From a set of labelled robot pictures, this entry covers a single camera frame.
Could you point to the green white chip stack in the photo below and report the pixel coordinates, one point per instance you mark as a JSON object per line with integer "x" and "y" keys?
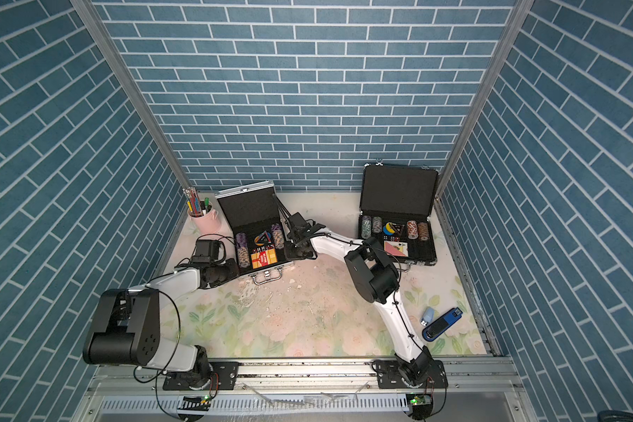
{"x": 366, "y": 227}

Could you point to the red white chip stack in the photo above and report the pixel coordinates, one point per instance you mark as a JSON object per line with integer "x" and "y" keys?
{"x": 412, "y": 230}

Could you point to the blue black handheld device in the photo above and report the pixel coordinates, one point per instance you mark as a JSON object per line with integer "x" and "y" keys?
{"x": 436, "y": 328}

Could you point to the purple chip stack left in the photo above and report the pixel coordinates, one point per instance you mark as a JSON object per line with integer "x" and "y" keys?
{"x": 243, "y": 255}

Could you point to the grey chip stack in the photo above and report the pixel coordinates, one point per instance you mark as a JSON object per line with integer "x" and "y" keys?
{"x": 377, "y": 224}

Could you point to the orange card deck box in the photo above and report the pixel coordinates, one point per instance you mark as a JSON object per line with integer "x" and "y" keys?
{"x": 264, "y": 258}

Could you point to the colourful triangle dealer button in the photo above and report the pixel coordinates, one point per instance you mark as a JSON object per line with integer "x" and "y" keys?
{"x": 263, "y": 239}

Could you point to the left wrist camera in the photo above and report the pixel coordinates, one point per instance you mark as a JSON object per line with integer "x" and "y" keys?
{"x": 207, "y": 252}

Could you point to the silver aluminium poker case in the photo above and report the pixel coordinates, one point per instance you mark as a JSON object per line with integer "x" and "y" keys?
{"x": 252, "y": 209}

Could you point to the yellow blue dealer button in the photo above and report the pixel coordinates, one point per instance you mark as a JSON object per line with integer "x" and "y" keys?
{"x": 389, "y": 229}

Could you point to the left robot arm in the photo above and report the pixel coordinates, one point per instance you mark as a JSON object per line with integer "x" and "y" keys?
{"x": 126, "y": 326}

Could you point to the pink white card deck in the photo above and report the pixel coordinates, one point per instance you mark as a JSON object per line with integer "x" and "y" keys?
{"x": 396, "y": 249}

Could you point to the black poker case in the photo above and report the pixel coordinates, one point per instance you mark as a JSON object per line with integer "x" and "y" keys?
{"x": 400, "y": 194}

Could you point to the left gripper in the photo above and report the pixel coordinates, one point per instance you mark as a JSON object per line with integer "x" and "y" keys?
{"x": 234, "y": 271}

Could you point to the purple chip stack right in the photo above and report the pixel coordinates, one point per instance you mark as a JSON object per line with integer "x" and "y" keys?
{"x": 278, "y": 236}

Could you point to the pink pen cup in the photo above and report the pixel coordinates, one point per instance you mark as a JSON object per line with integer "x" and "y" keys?
{"x": 207, "y": 224}

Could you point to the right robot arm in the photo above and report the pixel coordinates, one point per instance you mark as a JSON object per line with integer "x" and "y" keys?
{"x": 377, "y": 280}

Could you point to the metal base rail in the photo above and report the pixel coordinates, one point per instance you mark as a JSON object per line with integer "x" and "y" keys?
{"x": 476, "y": 388}

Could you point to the small light blue object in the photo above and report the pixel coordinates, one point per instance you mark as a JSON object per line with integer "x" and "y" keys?
{"x": 427, "y": 317}

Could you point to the orange blue chip stack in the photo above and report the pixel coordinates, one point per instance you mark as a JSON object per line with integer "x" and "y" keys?
{"x": 423, "y": 231}

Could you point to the purple chip stack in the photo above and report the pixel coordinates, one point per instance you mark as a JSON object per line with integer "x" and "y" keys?
{"x": 278, "y": 236}
{"x": 243, "y": 255}

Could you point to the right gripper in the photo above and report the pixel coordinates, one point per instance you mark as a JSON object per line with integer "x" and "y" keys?
{"x": 290, "y": 246}

